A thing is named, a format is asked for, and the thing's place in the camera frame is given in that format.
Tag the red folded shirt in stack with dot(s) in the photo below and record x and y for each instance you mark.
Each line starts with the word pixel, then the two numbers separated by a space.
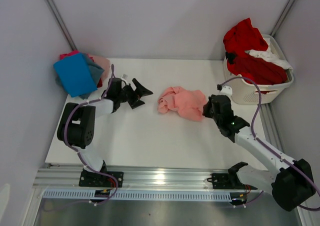
pixel 100 83

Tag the white shirt in basket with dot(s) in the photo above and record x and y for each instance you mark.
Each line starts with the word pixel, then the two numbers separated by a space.
pixel 270 57

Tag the black garment in basket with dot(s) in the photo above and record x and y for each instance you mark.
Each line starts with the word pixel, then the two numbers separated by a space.
pixel 230 57

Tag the pale pink folded shirt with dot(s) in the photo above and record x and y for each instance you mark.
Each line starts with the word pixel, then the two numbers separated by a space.
pixel 104 63

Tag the white laundry basket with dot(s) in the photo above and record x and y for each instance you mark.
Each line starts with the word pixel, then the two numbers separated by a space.
pixel 245 90

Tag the left aluminium corner post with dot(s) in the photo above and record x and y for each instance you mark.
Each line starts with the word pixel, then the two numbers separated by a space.
pixel 61 23

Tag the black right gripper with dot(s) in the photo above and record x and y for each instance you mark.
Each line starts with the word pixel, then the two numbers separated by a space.
pixel 206 111

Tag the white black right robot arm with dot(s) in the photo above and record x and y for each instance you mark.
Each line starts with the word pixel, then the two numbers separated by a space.
pixel 289 181

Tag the white slotted cable duct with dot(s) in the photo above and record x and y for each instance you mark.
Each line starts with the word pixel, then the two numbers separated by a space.
pixel 138 195

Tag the right aluminium corner post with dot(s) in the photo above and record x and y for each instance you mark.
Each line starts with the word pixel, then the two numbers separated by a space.
pixel 282 17

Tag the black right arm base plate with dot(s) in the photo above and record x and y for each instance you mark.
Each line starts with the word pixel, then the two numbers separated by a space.
pixel 227 181

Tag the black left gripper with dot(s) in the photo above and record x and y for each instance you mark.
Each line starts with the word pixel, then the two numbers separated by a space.
pixel 140 90

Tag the salmon pink t shirt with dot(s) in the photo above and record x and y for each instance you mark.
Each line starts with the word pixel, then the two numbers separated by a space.
pixel 188 104

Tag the blue folded t shirt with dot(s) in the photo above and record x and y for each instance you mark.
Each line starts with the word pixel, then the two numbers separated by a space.
pixel 75 76

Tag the aluminium corner post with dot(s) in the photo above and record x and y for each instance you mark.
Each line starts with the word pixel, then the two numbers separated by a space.
pixel 61 23
pixel 282 17

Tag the magenta folded shirt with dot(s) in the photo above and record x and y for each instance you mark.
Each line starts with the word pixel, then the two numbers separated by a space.
pixel 65 55

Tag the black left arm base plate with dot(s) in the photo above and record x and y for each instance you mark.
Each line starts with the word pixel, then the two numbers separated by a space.
pixel 94 180

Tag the grey blue folded shirt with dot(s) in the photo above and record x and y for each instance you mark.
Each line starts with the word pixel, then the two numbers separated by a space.
pixel 95 70

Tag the bright red shirt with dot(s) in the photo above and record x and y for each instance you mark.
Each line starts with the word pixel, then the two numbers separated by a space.
pixel 243 37

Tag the dark red shirt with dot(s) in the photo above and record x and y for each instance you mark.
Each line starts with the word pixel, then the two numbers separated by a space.
pixel 256 69

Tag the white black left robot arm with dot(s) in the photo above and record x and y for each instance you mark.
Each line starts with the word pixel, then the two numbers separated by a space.
pixel 77 124

